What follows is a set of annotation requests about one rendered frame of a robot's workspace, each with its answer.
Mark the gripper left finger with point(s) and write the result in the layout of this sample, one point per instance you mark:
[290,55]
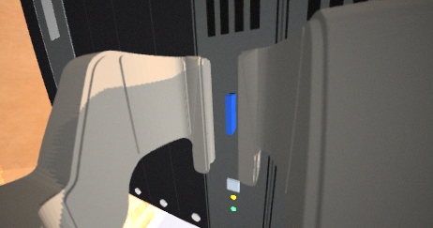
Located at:
[110,110]

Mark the black server rack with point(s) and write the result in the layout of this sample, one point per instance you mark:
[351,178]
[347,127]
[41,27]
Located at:
[61,30]

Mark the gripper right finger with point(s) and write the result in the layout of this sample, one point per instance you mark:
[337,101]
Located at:
[344,108]

